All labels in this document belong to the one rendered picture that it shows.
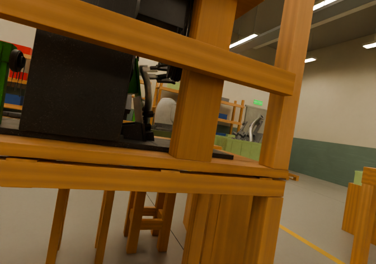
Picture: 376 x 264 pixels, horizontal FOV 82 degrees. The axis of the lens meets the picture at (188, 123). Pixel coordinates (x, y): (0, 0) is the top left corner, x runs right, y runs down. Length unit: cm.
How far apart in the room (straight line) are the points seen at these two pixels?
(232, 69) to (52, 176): 64
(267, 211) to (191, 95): 59
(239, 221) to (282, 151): 98
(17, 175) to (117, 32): 47
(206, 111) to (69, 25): 48
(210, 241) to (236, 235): 21
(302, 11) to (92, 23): 85
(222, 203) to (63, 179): 128
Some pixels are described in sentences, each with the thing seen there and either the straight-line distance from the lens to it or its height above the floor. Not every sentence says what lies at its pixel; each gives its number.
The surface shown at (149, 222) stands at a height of 23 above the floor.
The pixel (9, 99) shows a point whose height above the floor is 94.
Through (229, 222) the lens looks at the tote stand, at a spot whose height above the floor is 33.
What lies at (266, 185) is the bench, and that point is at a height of 81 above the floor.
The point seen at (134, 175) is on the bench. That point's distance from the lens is 73.
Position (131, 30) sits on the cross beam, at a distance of 69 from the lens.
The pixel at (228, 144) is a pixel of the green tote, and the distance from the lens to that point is 169.
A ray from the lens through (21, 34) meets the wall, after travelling 707.
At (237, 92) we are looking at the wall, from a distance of 830.
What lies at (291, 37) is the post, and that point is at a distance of 109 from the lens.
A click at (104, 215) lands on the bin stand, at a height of 33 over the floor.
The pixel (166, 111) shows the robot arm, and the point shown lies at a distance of 175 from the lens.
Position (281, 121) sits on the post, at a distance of 100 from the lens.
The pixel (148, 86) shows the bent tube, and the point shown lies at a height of 114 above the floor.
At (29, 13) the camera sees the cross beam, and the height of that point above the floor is 120.
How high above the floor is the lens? 100
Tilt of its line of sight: 1 degrees up
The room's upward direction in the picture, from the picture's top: 9 degrees clockwise
